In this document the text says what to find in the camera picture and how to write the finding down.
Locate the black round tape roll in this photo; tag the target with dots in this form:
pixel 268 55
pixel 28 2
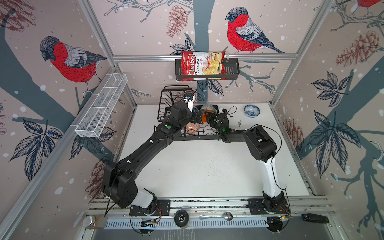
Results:
pixel 181 219

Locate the orange plastic bowl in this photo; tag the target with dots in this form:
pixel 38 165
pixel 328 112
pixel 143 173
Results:
pixel 206 115

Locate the dark wall shelf basket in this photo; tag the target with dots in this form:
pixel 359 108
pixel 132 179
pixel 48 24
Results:
pixel 228 69

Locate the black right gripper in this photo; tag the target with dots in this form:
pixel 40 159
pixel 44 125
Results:
pixel 211 117

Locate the blue floral white bowl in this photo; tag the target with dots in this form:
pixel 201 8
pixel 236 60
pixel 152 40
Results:
pixel 252 111

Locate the black remote device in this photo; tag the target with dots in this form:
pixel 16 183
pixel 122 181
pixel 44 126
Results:
pixel 314 218

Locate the black wire dish rack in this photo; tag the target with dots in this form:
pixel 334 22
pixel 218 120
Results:
pixel 171 94

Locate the glass jar metal lid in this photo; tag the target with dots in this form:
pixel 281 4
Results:
pixel 94 222

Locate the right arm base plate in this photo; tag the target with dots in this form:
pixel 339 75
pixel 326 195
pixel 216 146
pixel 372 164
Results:
pixel 257 207

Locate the white wire mesh basket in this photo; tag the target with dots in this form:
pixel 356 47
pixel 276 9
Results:
pixel 99 112

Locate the red cassava chips bag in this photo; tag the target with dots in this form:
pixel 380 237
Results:
pixel 201 63

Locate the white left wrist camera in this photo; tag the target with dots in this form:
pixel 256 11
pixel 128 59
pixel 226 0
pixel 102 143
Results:
pixel 189 99

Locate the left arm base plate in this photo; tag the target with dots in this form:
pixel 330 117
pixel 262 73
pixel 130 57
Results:
pixel 155 209

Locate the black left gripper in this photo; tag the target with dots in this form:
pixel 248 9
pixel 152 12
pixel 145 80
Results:
pixel 194 119

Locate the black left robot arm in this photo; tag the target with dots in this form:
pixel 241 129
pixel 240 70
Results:
pixel 119 178

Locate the metal spoon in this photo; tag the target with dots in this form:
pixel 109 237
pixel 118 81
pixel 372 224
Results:
pixel 226 216

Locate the red orange patterned bowl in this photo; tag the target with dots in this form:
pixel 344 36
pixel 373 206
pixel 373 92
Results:
pixel 192 128

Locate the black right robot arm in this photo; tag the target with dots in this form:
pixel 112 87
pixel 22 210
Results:
pixel 262 148

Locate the green patterned bowl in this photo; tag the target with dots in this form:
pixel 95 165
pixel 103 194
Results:
pixel 208 107

